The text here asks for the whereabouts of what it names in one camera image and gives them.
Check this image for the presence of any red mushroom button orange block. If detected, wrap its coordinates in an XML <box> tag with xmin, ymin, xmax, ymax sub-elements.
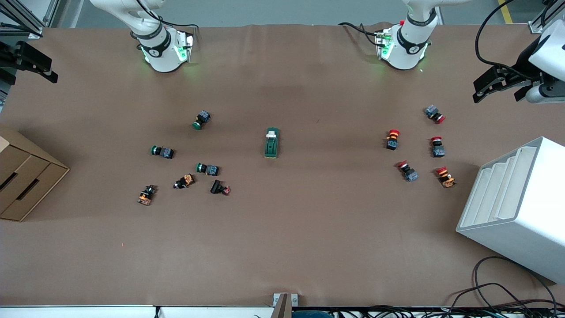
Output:
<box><xmin>435</xmin><ymin>166</ymin><xmax>457</xmax><ymax>189</ymax></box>

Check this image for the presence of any brown cardboard drawer box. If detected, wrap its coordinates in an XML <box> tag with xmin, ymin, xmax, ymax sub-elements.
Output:
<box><xmin>0</xmin><ymin>128</ymin><xmax>70</xmax><ymax>222</ymax></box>

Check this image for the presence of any white stepped plastic bin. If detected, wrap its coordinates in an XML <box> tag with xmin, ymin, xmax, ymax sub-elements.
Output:
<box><xmin>456</xmin><ymin>136</ymin><xmax>565</xmax><ymax>284</ymax></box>

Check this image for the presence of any brown paper table cover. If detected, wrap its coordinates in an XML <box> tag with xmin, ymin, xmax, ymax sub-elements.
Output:
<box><xmin>0</xmin><ymin>22</ymin><xmax>565</xmax><ymax>307</ymax></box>

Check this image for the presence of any aluminium frame profile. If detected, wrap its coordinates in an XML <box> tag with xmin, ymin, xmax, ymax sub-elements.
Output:
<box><xmin>0</xmin><ymin>0</ymin><xmax>60</xmax><ymax>39</ymax></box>
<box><xmin>528</xmin><ymin>0</ymin><xmax>565</xmax><ymax>34</ymax></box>

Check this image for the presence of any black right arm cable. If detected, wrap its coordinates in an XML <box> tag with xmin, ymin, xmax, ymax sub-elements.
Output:
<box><xmin>136</xmin><ymin>0</ymin><xmax>199</xmax><ymax>32</ymax></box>

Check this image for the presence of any black left arm base cable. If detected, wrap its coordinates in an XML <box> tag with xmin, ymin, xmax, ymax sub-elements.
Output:
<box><xmin>338</xmin><ymin>21</ymin><xmax>384</xmax><ymax>47</ymax></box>

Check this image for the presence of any black looped floor cable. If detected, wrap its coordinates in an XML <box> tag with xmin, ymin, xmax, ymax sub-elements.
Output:
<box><xmin>446</xmin><ymin>255</ymin><xmax>559</xmax><ymax>310</ymax></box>

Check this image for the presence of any black cable bundle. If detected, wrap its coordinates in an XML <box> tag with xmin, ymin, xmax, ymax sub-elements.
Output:
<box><xmin>335</xmin><ymin>304</ymin><xmax>565</xmax><ymax>318</ymax></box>

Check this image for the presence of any metal table edge bracket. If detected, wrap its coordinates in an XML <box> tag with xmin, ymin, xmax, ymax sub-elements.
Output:
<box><xmin>273</xmin><ymin>293</ymin><xmax>299</xmax><ymax>318</ymax></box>

